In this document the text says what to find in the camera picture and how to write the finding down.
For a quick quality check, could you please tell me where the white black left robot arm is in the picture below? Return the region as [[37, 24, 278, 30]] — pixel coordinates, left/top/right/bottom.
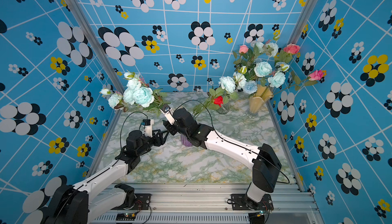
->
[[41, 130, 169, 224]]

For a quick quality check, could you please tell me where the right circuit board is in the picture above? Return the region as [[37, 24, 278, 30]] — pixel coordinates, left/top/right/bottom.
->
[[248, 212, 265, 224]]

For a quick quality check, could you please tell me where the mixed flower bouquet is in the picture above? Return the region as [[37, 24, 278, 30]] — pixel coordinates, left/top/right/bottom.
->
[[233, 41, 326, 97]]

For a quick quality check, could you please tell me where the clear glass vase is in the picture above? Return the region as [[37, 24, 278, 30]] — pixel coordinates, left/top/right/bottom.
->
[[216, 101, 230, 114]]

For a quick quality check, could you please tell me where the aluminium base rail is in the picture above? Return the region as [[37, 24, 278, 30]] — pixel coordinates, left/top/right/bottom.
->
[[71, 181, 323, 224]]

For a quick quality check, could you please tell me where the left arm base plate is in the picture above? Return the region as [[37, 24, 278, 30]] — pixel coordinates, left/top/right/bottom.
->
[[113, 193, 152, 211]]

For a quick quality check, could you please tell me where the circuit board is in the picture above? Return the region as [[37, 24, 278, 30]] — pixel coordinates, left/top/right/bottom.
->
[[248, 212, 265, 224], [116, 213, 137, 222]]

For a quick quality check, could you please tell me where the blue purple ribbed glass vase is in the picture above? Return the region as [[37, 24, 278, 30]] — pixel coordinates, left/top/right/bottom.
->
[[181, 134, 193, 147]]

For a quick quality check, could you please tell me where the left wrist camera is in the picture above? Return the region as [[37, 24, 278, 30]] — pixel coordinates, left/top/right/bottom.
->
[[141, 119, 154, 137]]

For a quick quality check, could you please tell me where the left circuit board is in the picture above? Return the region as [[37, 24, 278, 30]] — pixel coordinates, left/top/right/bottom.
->
[[116, 213, 137, 222]]

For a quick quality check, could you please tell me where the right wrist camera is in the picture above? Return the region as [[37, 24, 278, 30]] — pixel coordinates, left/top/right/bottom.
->
[[160, 104, 175, 125]]

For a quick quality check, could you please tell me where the yellow ceramic vase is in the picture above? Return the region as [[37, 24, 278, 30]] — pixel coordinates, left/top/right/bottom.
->
[[246, 85, 274, 118]]

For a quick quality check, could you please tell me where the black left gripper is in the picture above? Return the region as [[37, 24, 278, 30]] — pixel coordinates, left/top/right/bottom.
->
[[137, 128, 169, 157]]

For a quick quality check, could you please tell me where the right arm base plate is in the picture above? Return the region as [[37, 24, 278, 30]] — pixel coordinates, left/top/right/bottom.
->
[[227, 194, 274, 212]]

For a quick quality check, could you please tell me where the left aluminium corner post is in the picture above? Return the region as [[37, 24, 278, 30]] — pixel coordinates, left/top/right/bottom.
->
[[65, 0, 124, 93]]

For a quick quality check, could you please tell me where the aluminium corner post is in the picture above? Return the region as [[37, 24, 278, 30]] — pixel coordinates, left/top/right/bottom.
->
[[287, 0, 318, 44], [65, 0, 124, 93]]

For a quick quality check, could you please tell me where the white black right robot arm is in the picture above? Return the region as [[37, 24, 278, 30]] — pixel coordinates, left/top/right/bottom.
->
[[160, 105, 282, 210]]

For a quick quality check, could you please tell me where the red rose teal flower branch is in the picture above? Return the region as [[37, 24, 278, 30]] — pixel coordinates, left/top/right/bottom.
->
[[193, 72, 247, 117]]

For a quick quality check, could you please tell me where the right aluminium corner post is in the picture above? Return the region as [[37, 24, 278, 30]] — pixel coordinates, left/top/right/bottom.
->
[[287, 0, 318, 44]]

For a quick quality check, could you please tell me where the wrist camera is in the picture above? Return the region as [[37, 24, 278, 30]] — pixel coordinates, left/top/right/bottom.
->
[[160, 104, 175, 125], [141, 119, 154, 137]]

